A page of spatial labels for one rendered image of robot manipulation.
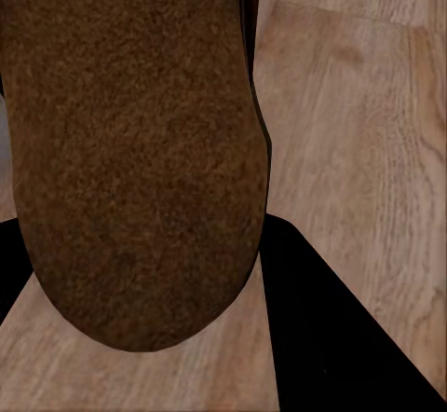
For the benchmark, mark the sandal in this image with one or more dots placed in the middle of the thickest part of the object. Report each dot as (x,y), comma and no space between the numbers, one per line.
(141,161)

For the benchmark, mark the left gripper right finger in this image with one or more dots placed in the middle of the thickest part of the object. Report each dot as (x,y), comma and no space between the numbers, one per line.
(330,354)

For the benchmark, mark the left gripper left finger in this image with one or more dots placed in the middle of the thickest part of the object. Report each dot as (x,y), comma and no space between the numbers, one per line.
(15,265)

